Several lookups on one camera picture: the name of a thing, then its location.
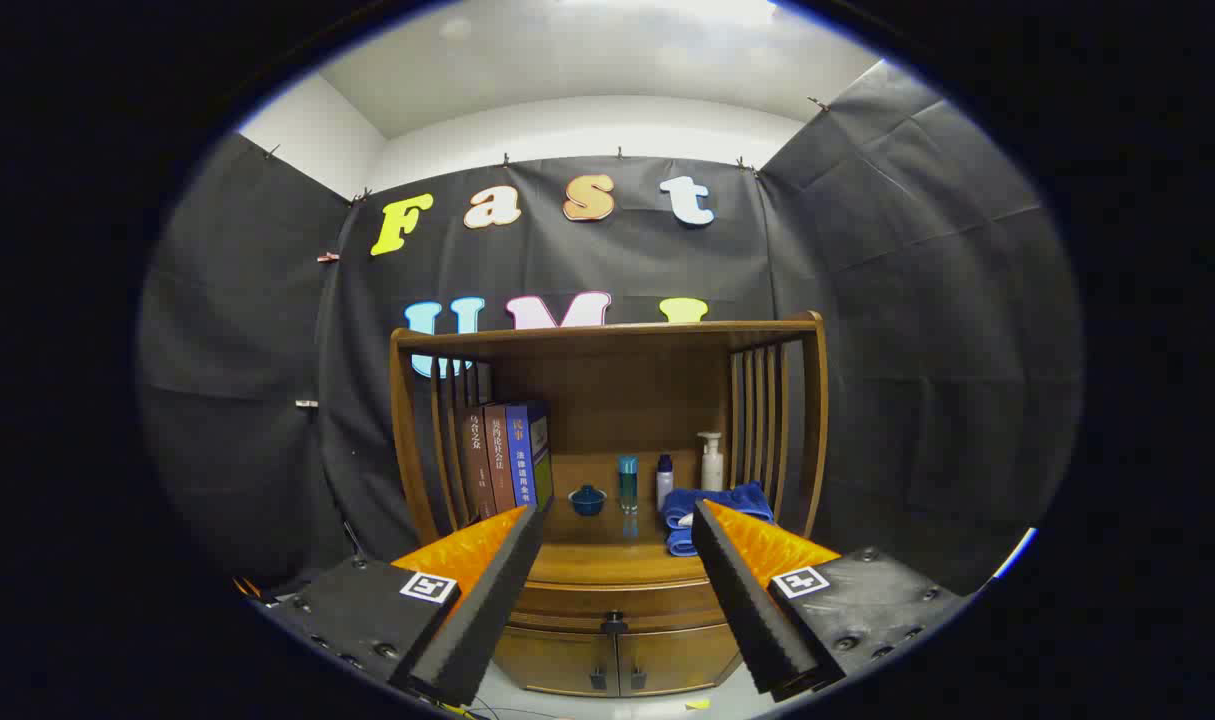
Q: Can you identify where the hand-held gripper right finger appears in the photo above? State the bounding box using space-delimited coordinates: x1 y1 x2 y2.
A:
691 499 973 703

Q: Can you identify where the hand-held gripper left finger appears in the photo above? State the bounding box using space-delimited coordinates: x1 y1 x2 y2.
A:
257 503 548 708

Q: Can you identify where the wooden drawer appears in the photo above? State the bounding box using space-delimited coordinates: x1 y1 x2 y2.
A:
512 580 728 633

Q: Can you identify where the wooden cabinet door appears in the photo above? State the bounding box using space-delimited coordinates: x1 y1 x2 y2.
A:
494 628 619 698
618 623 744 697

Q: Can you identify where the wooden countertop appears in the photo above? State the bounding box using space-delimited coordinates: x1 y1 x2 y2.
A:
522 452 738 588

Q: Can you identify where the wooden cabinet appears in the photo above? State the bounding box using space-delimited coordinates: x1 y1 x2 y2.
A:
388 311 830 699

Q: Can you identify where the folded blue towel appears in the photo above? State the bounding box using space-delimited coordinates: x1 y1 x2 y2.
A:
661 481 776 558

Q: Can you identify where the dark brown book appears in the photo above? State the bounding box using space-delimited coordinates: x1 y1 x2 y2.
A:
461 405 498 521

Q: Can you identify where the white pump bottle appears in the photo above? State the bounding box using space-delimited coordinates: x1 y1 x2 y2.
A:
696 431 725 493

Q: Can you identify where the reddish brown book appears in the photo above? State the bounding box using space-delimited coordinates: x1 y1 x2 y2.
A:
483 403 518 514

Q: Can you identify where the blue book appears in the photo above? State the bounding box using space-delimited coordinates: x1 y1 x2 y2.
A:
505 401 554 509

